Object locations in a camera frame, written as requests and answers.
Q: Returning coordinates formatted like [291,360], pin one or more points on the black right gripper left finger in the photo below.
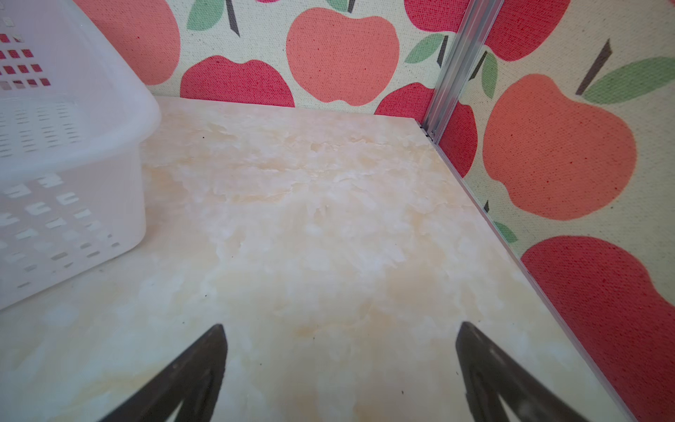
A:
[187,389]

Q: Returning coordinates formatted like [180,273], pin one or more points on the aluminium frame post right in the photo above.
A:
[458,64]

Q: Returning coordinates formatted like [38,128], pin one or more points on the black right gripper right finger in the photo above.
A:
[494,382]

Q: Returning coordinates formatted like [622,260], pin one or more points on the white plastic mesh basket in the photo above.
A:
[73,118]

